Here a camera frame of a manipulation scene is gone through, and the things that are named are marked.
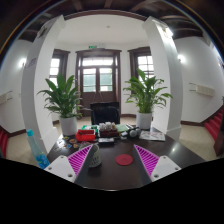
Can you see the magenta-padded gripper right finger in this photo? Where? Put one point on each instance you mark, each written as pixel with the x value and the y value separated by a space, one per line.
pixel 165 166

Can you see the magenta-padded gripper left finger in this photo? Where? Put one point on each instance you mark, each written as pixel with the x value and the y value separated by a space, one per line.
pixel 60 165

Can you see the clear blue-capped drink bottle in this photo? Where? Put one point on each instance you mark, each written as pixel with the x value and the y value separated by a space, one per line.
pixel 37 153

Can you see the colourful round badge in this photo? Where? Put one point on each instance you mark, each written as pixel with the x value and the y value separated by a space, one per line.
pixel 72 141
pixel 66 137
pixel 76 145
pixel 68 146
pixel 84 144

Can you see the white printed pamphlet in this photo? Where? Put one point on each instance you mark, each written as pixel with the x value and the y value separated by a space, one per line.
pixel 152 135

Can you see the grey ribbed ceramic mug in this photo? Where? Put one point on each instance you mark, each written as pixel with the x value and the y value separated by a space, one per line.
pixel 96 156

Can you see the red plastic box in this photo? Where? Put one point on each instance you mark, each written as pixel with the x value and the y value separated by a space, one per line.
pixel 85 136

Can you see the large plant in white pot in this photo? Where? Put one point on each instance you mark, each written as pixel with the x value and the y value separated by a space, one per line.
pixel 68 125
pixel 144 120

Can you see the flat round red coaster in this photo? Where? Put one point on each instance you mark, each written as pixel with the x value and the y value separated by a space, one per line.
pixel 124 159

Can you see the green patterned box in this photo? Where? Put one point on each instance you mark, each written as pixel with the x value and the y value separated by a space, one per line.
pixel 89 127

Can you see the small flat black box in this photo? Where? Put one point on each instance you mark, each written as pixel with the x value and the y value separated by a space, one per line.
pixel 106 140

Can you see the brown tray with white cups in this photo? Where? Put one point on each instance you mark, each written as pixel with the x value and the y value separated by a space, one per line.
pixel 108 131

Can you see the red carpeted staircase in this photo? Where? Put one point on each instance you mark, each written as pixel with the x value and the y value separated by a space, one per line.
pixel 3 141
pixel 215 125

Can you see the black office chair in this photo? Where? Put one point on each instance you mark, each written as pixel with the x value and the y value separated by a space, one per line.
pixel 105 115

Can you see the dark wooden double door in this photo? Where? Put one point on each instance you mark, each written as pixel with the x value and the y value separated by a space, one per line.
pixel 98 76

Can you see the dark framed window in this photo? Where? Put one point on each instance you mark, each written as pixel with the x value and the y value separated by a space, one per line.
pixel 55 68
pixel 145 63

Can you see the purple lettered pillar sign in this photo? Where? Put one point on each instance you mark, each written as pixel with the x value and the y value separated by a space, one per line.
pixel 31 62

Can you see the green exit sign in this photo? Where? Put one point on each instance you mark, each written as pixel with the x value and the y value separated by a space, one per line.
pixel 92 47

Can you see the glowing wall lamp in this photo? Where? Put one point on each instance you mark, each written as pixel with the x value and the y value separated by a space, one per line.
pixel 181 58
pixel 22 62

